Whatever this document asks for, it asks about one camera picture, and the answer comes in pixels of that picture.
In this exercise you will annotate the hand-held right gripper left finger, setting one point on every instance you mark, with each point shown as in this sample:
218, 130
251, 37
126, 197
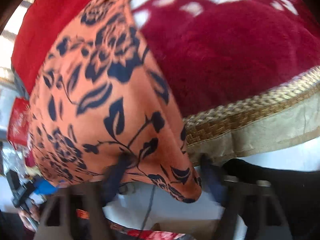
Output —
116, 177

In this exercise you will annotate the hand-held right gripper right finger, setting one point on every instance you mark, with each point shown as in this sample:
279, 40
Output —
212, 180

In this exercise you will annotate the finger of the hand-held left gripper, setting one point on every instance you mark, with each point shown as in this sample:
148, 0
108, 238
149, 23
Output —
46, 187

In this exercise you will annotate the orange floral garment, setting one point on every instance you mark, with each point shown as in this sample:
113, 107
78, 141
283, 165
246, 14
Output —
100, 92

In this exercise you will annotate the person's left hand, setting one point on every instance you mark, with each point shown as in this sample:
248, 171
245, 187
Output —
25, 217

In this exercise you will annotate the red floral cloth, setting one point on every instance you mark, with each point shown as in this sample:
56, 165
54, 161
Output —
155, 235

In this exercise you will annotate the red box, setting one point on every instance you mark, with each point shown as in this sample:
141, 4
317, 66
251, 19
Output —
18, 120

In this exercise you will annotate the dotted beige curtain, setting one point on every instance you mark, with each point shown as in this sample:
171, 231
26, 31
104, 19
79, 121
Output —
7, 72

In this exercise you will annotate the plush floral blanket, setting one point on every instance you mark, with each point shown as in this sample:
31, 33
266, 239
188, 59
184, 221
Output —
225, 55

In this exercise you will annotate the red blanket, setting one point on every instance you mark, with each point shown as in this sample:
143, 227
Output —
50, 30

